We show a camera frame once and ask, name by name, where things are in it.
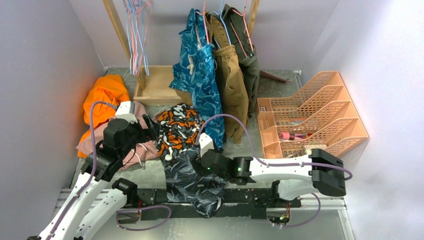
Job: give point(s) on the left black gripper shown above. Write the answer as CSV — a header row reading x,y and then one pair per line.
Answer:
x,y
150,133

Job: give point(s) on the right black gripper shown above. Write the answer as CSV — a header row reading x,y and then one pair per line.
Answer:
x,y
199,172

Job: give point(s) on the dark leaf print shorts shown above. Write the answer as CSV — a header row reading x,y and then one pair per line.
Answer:
x,y
205,191

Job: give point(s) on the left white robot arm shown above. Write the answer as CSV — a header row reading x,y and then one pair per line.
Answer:
x,y
95,196

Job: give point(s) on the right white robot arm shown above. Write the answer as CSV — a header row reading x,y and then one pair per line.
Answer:
x,y
317,172

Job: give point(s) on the orange camouflage shorts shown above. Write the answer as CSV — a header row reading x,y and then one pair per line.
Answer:
x,y
179,126

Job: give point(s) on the brown hanging shorts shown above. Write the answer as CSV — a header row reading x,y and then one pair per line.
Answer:
x,y
229,79

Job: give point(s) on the blue leaf print shorts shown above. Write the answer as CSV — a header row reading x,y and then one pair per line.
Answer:
x,y
195,74

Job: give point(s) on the dark green hanging shorts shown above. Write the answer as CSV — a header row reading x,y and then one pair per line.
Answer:
x,y
245,50

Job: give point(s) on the orange garment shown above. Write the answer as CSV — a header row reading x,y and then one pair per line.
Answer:
x,y
110,89

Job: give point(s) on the wooden clothes rack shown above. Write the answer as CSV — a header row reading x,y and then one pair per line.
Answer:
x,y
149,90

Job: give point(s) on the pink item in organizer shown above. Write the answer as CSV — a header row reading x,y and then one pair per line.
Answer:
x,y
293,136

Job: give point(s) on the peach plastic file organizer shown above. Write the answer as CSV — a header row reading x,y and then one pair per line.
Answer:
x,y
322,107

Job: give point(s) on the pink drawstring shorts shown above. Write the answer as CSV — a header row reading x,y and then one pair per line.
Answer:
x,y
143,151

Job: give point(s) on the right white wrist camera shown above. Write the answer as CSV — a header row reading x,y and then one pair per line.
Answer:
x,y
206,143

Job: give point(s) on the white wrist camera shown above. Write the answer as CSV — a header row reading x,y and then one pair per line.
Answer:
x,y
206,143
126,111

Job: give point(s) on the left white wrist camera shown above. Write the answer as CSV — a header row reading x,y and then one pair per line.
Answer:
x,y
126,111

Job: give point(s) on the empty wire hangers bunch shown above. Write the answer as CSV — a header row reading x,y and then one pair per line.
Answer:
x,y
136,27

